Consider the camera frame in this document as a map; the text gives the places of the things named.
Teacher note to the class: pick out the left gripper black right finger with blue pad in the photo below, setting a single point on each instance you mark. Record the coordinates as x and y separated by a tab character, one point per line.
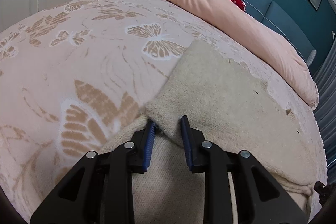
236	184

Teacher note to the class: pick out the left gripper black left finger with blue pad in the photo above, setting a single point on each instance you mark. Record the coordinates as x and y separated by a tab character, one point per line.
98	188

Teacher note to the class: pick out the beige knit sweater black hearts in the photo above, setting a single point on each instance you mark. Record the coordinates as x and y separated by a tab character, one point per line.
234	110

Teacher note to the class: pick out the blue curtain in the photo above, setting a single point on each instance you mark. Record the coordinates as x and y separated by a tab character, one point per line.
325	112

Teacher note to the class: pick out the pink butterfly bedspread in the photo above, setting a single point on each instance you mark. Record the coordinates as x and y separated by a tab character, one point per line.
75	75

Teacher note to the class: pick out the pink folded duvet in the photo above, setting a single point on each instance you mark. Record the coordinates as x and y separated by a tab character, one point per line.
263	42

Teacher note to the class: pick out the teal upholstered headboard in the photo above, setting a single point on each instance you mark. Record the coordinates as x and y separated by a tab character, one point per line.
269	13

